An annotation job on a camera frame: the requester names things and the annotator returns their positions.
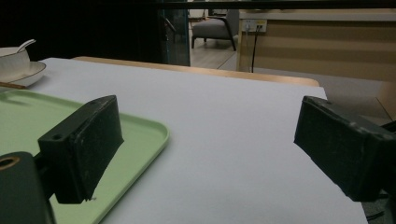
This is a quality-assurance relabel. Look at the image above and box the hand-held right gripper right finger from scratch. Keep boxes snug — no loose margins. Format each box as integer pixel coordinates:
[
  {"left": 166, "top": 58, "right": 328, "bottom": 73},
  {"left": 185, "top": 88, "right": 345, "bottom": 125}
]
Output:
[{"left": 293, "top": 95, "right": 396, "bottom": 203}]

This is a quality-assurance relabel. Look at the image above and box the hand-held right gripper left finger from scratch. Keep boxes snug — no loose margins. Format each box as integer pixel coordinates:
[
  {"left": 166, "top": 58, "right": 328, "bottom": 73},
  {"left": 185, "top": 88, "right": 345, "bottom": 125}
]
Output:
[{"left": 37, "top": 94, "right": 124, "bottom": 204}]

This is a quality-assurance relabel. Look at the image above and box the light green tray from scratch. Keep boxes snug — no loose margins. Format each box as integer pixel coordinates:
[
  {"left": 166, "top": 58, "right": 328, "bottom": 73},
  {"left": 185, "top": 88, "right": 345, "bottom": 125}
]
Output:
[{"left": 0, "top": 89, "right": 171, "bottom": 224}]

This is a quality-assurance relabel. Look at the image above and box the white saucer plate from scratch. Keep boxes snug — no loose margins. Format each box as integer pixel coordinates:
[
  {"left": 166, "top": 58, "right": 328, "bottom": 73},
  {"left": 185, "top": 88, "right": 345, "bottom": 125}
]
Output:
[{"left": 6, "top": 61, "right": 48, "bottom": 88}]

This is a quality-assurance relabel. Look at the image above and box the wooden chopstick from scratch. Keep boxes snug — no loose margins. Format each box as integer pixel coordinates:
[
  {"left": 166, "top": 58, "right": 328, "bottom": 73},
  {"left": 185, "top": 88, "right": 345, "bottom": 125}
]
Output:
[{"left": 0, "top": 81, "right": 26, "bottom": 91}]

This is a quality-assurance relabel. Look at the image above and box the beige wooden counter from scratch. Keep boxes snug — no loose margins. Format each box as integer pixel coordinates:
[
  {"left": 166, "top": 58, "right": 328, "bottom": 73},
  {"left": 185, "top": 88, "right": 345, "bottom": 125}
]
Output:
[{"left": 235, "top": 8, "right": 396, "bottom": 83}]

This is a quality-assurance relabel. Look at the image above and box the white bowl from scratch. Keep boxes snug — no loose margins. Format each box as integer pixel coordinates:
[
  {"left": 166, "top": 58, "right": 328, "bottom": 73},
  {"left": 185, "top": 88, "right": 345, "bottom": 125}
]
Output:
[{"left": 0, "top": 47, "right": 31, "bottom": 84}]

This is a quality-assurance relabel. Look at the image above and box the white spoon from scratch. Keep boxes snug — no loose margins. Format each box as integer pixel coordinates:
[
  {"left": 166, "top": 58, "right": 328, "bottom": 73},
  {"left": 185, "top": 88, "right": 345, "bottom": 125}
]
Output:
[{"left": 16, "top": 38, "right": 36, "bottom": 53}]

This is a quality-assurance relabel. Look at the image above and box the white table mat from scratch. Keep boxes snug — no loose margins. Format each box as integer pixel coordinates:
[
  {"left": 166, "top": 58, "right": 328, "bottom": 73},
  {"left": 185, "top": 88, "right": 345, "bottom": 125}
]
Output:
[{"left": 0, "top": 57, "right": 369, "bottom": 224}]

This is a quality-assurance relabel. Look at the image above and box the grey armchair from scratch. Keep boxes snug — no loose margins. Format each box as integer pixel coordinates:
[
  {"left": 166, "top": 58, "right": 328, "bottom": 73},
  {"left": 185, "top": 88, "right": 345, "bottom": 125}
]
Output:
[{"left": 191, "top": 8, "right": 240, "bottom": 51}]

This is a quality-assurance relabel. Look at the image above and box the black power cable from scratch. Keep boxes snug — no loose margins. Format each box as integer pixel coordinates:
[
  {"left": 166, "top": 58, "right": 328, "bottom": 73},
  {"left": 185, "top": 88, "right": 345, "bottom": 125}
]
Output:
[{"left": 250, "top": 25, "right": 262, "bottom": 74}]

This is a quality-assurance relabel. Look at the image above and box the wall power socket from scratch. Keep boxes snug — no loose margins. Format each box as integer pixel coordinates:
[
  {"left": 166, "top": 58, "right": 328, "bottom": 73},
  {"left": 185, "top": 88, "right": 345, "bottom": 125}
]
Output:
[{"left": 241, "top": 19, "right": 268, "bottom": 34}]

